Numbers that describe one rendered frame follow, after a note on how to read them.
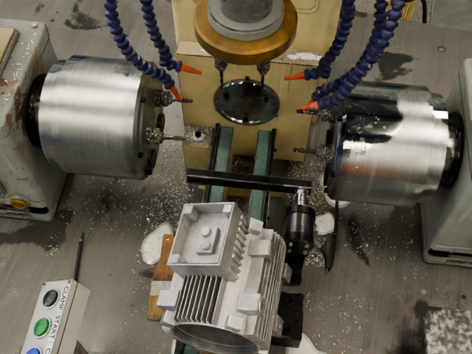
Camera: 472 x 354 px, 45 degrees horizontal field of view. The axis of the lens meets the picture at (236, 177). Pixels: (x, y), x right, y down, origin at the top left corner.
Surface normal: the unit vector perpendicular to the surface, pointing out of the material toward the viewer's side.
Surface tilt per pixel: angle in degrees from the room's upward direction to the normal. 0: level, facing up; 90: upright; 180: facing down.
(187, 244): 23
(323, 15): 90
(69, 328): 63
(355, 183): 77
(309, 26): 90
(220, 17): 0
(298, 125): 90
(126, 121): 39
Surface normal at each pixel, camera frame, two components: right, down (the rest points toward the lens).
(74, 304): 0.89, -0.15
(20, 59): 0.00, -0.54
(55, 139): -0.11, 0.48
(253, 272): -0.38, -0.56
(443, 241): -0.12, 0.83
